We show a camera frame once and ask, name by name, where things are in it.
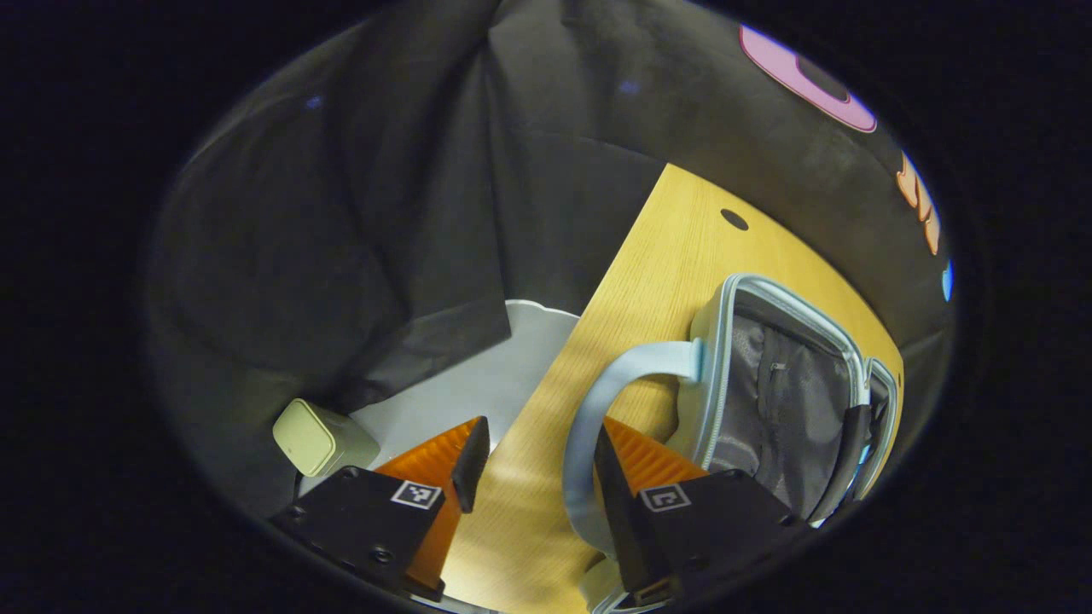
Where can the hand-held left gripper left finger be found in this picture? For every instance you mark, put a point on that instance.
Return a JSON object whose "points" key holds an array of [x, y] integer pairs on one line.
{"points": [[472, 465]]}

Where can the small cream plastic box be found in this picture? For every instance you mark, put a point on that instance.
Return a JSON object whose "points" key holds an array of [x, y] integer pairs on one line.
{"points": [[311, 435]]}

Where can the light blue suitcase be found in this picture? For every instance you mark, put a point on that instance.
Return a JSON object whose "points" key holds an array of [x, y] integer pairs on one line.
{"points": [[785, 401]]}

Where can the black backdrop cloth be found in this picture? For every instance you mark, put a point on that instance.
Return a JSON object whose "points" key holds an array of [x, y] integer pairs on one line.
{"points": [[384, 213]]}

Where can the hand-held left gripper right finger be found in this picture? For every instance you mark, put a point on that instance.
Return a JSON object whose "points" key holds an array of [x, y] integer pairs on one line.
{"points": [[623, 520]]}

